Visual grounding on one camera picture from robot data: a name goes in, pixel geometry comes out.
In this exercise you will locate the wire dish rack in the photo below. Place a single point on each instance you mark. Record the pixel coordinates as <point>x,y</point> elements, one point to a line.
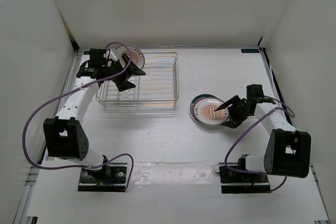
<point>157,89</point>

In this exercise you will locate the orange sunburst plate front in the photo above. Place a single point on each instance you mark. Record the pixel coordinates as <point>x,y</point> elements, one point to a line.
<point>210,111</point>

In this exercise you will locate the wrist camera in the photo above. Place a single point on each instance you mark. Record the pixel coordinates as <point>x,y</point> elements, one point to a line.
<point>255,94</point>
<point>100,59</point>

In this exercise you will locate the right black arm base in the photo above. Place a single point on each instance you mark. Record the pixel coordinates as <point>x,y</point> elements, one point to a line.
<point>240,183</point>

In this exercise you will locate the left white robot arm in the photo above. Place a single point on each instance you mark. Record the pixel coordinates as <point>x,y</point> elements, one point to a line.
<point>64,134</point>

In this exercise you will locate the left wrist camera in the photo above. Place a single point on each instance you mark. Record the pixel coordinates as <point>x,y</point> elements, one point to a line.
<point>100,59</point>

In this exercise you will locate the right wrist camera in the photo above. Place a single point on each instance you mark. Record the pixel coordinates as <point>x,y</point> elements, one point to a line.
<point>255,94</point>

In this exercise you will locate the green rimmed white plate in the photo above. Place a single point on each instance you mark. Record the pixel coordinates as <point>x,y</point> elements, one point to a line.
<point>195,106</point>

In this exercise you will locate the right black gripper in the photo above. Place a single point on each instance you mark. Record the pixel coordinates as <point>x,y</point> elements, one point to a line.
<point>237,121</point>

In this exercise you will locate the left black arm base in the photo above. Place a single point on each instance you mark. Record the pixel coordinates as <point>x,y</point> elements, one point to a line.
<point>112,178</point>

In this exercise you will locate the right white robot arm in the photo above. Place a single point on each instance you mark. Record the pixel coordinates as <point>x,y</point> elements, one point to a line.
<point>288,150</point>

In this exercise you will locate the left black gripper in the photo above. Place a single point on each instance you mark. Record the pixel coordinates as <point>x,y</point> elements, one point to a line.
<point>122,83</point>

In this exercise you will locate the orange sunburst plate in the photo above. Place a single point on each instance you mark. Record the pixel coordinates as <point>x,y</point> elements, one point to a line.
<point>210,111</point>
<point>137,56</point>

